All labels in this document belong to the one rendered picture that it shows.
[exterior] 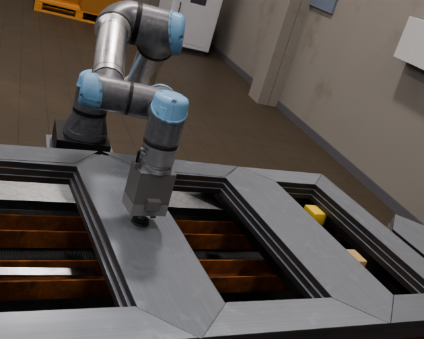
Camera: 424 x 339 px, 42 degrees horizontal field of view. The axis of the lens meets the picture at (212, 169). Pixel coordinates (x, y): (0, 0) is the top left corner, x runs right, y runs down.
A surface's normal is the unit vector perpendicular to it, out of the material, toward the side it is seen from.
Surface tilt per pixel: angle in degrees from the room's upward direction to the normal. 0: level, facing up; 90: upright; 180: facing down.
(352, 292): 0
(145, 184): 90
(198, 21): 90
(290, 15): 90
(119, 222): 0
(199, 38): 90
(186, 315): 0
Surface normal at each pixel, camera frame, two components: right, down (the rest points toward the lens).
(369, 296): 0.27, -0.89
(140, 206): 0.42, 0.45
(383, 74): -0.92, -0.12
